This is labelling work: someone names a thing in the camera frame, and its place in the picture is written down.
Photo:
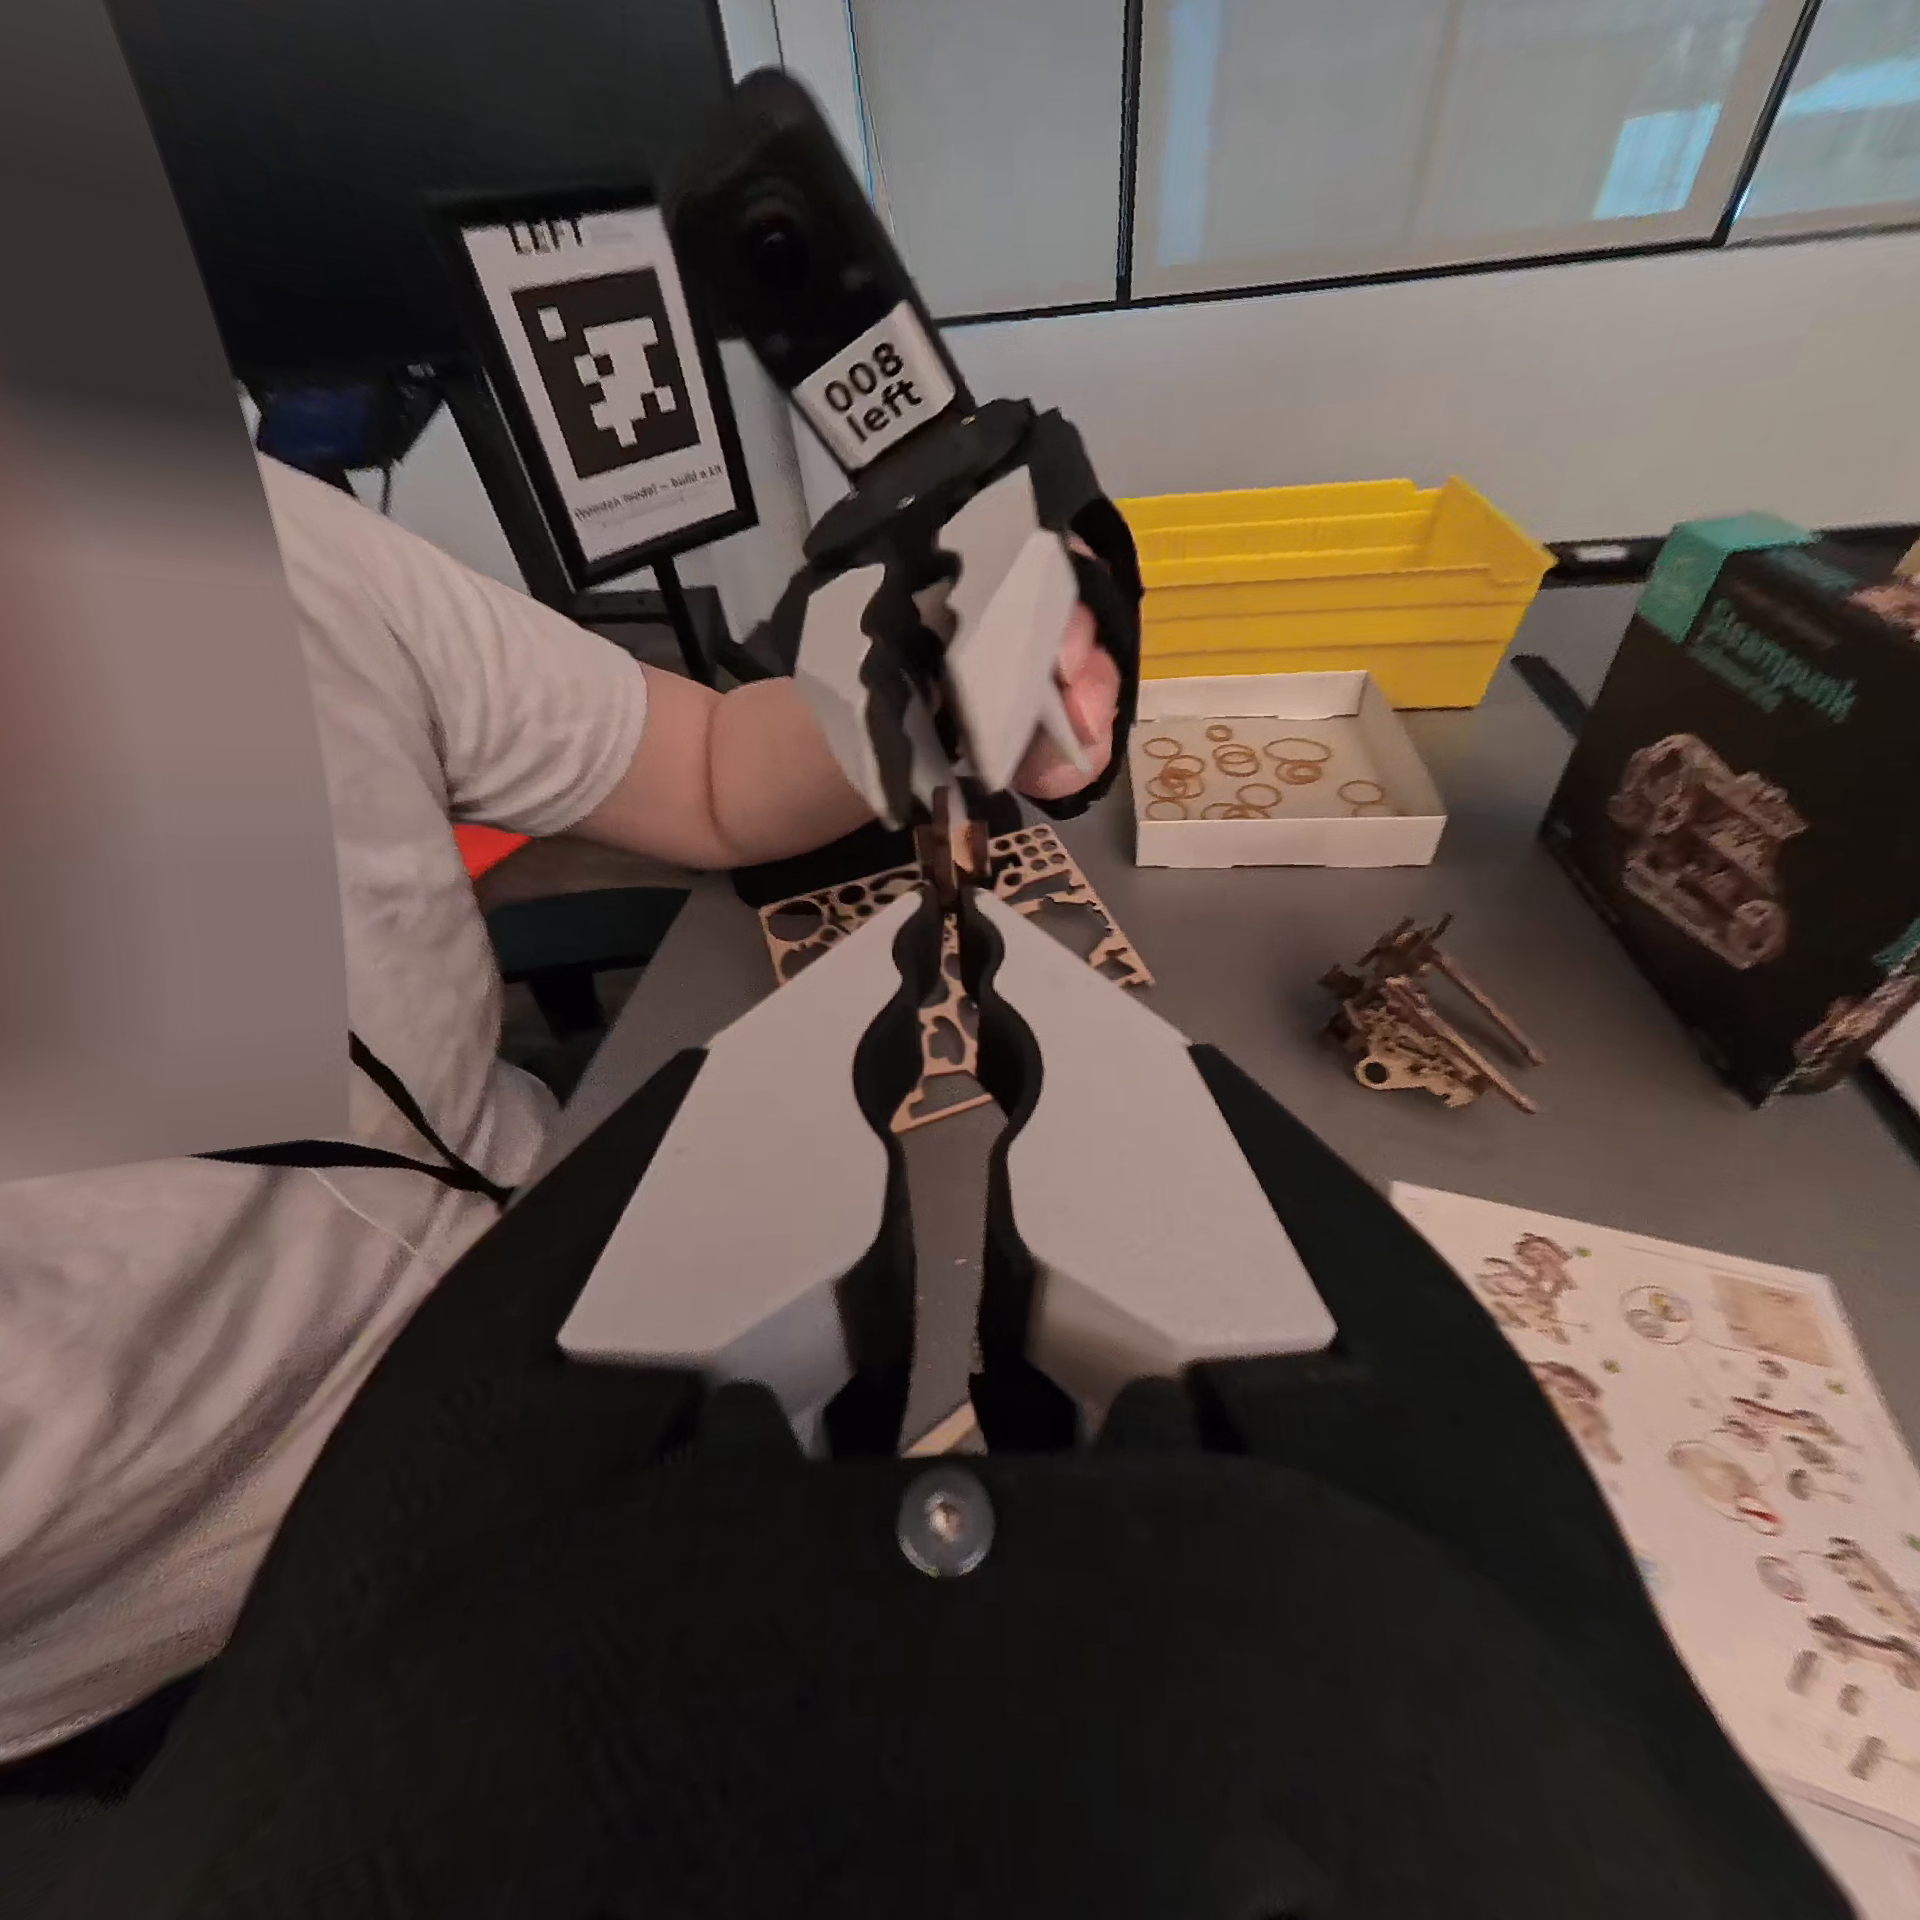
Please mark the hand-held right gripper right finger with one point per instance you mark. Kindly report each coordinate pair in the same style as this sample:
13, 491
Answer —
1171, 1201

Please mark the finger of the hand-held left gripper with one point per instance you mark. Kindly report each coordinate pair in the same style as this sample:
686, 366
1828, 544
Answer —
835, 672
1014, 642

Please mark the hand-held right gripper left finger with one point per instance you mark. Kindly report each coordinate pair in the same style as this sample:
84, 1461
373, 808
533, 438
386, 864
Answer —
724, 1201

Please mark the person's left forearm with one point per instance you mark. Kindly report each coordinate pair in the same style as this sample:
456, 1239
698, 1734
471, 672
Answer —
752, 769

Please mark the partly built wooden model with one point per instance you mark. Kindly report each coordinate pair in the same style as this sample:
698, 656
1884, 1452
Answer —
1404, 1029

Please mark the black model kit box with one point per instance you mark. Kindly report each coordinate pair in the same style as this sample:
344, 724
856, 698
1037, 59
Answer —
1693, 754

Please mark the person's left hand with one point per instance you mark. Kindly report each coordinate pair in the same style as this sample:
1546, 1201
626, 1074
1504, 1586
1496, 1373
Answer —
1085, 698

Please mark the framed tag sign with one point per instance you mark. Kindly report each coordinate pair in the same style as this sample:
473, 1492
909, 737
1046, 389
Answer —
608, 375

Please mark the laser-cut plywood sheet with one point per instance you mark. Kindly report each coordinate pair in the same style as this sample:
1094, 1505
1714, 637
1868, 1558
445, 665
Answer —
931, 1108

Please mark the dark office chair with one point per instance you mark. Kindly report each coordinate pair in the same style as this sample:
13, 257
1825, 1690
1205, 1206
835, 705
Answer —
583, 928

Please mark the white cardboard tray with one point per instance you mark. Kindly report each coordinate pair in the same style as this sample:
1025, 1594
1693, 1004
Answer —
1276, 840

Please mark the nested yellow plastic bins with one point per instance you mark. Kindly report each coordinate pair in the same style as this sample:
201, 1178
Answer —
1351, 627

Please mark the orange object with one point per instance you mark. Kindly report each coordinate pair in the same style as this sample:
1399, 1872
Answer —
491, 853

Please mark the black monitor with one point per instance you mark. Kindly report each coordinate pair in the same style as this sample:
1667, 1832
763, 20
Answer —
375, 120

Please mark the blue bag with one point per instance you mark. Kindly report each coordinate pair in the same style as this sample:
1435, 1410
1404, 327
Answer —
349, 420

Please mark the printed instruction booklet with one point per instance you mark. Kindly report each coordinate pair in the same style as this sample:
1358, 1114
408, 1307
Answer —
1649, 1349

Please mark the glass window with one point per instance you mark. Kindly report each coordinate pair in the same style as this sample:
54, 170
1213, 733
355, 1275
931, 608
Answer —
1351, 120

